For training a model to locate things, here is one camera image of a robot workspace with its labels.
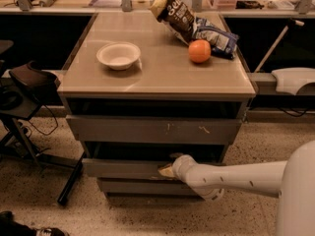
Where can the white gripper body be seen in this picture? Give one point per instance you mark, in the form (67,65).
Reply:
(181,167)

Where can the grey drawer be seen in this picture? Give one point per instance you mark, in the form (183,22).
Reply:
(155,130)
(144,187)
(142,161)

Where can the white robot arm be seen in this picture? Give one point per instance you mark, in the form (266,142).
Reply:
(292,182)

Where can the grey bottom drawer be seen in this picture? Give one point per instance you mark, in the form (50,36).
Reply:
(144,187)

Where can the grey three-drawer cabinet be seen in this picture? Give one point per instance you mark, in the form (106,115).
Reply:
(163,83)

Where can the grey top drawer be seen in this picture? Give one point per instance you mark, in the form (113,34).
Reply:
(155,130)

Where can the orange fruit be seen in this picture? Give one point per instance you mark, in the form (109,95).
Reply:
(199,51)

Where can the white paper bowl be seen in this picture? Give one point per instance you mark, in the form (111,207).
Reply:
(118,55)

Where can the blue white snack bag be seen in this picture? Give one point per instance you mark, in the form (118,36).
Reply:
(223,44)

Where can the black white sneaker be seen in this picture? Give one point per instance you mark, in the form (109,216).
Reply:
(50,232)

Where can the white curved shell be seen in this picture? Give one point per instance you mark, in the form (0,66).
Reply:
(292,80)

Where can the brown chip bag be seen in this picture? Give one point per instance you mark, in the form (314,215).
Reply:
(176,16)

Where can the brown padded device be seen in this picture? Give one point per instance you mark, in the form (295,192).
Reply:
(38,84)

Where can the dark trouser leg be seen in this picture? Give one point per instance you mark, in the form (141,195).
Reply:
(8,227)

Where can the white stick with handle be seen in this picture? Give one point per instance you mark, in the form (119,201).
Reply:
(290,24)

